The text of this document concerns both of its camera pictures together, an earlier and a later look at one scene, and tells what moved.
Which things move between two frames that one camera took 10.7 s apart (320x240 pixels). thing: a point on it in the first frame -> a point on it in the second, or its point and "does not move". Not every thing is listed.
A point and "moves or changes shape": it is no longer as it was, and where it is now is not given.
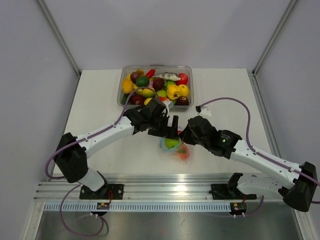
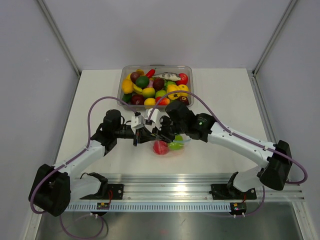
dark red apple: (182, 100) does not move
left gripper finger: (164, 126) -> (142, 136)
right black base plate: (221, 191) does not move
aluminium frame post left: (59, 37) does not move
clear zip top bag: (176, 146) moves or changes shape
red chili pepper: (150, 73) does not move
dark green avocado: (142, 81) does not move
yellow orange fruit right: (184, 90) does not move
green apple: (170, 143) moves or changes shape
